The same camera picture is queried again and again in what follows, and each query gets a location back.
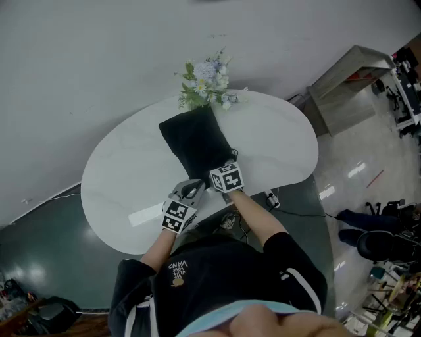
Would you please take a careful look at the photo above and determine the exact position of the grey shelf unit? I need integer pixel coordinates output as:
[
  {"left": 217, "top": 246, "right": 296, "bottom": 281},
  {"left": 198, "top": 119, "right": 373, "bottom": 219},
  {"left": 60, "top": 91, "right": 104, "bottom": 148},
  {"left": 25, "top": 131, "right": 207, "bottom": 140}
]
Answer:
[{"left": 305, "top": 45, "right": 396, "bottom": 138}]

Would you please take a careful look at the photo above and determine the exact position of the white power strip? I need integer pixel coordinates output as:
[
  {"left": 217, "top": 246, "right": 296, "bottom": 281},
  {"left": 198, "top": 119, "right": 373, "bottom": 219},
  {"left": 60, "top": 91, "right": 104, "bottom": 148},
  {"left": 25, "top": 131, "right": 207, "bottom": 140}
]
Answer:
[{"left": 264, "top": 190, "right": 281, "bottom": 209}]

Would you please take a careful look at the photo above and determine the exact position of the person's black shirt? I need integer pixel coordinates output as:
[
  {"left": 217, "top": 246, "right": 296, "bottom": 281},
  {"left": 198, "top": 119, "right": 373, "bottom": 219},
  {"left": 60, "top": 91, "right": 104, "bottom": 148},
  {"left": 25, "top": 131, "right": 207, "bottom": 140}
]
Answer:
[{"left": 107, "top": 229, "right": 329, "bottom": 337}]

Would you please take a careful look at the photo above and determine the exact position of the white floor cable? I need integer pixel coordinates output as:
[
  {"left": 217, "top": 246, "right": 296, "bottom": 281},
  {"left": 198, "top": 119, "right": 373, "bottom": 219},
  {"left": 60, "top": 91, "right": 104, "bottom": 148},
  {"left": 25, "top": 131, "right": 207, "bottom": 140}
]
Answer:
[{"left": 48, "top": 192, "right": 83, "bottom": 202}]

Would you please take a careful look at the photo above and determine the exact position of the blue face mask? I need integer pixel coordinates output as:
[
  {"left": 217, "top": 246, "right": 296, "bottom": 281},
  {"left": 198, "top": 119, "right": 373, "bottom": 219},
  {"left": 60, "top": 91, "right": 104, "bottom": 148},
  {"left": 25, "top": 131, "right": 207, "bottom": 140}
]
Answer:
[{"left": 175, "top": 298, "right": 317, "bottom": 337}]

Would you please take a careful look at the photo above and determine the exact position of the black office chair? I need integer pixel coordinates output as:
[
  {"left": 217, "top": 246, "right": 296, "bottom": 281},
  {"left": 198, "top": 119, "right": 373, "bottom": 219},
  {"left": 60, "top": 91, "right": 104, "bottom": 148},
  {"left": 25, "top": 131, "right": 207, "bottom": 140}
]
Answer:
[{"left": 356, "top": 229, "right": 421, "bottom": 265}]

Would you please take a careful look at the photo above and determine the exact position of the black floor cable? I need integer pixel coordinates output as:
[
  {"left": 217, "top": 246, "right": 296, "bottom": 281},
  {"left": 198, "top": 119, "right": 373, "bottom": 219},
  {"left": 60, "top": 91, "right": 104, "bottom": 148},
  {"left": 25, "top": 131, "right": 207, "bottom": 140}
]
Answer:
[{"left": 278, "top": 208, "right": 340, "bottom": 220}]

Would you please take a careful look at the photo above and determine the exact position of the flower bouquet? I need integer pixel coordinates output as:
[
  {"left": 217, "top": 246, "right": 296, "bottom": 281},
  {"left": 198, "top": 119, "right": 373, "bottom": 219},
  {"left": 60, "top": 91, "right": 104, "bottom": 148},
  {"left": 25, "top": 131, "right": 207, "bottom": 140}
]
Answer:
[{"left": 175, "top": 47, "right": 241, "bottom": 112}]

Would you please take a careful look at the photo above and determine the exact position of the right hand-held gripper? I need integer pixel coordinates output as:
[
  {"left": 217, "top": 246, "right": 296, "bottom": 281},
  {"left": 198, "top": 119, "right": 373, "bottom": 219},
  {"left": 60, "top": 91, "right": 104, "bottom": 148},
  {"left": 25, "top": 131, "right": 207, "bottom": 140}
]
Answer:
[{"left": 209, "top": 160, "right": 245, "bottom": 205}]

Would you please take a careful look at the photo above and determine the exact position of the red stick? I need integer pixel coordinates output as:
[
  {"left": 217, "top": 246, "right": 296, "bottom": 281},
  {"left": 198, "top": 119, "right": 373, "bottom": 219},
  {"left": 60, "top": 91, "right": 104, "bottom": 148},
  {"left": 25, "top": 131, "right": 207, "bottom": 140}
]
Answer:
[{"left": 366, "top": 168, "right": 385, "bottom": 189}]

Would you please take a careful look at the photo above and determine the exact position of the person's right forearm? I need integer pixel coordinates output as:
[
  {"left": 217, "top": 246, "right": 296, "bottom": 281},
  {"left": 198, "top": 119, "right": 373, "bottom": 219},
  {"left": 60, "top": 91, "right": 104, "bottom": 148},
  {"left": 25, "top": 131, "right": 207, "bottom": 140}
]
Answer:
[{"left": 228, "top": 189, "right": 291, "bottom": 245}]

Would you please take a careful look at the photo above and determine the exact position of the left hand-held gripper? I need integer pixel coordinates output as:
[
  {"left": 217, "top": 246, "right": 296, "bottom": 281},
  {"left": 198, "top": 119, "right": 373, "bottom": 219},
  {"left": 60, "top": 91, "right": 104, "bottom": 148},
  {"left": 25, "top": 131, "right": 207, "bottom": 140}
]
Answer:
[{"left": 160, "top": 178, "right": 207, "bottom": 236}]

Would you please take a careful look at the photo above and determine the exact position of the black cloth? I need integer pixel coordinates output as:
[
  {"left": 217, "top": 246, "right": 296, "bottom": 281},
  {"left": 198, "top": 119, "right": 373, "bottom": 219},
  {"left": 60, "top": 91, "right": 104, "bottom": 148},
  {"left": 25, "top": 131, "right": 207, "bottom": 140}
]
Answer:
[{"left": 158, "top": 105, "right": 239, "bottom": 186}]

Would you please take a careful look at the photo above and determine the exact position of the person's left forearm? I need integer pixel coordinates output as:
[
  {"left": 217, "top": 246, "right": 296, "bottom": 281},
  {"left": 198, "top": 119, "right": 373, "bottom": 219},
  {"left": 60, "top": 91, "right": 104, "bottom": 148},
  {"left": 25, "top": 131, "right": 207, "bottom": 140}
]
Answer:
[{"left": 140, "top": 228, "right": 178, "bottom": 265}]

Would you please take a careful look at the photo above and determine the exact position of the person's face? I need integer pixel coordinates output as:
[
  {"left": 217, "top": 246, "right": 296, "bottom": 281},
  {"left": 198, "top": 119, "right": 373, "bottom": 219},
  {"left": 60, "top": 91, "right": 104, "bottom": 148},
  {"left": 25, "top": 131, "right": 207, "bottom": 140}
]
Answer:
[{"left": 229, "top": 303, "right": 357, "bottom": 337}]

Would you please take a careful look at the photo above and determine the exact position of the person's shoe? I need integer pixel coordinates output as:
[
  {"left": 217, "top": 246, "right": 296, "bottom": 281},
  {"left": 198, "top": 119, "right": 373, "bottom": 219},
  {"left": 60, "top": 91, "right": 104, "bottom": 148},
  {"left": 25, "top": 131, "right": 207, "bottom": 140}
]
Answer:
[{"left": 219, "top": 211, "right": 237, "bottom": 231}]

